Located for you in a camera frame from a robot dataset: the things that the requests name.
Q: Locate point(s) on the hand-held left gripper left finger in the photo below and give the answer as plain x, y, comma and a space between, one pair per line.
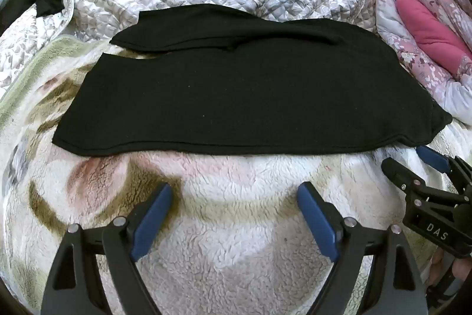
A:
155, 222

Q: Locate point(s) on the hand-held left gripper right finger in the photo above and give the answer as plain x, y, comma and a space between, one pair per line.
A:
317, 222

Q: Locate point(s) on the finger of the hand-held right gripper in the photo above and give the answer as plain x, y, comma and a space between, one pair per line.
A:
431, 158
396, 173

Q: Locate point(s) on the black pants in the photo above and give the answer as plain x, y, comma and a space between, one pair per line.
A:
239, 97

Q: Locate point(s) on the person's right hand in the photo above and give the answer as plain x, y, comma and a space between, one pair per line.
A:
438, 265

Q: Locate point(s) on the floral fleece blanket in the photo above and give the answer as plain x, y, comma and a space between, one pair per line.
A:
228, 197

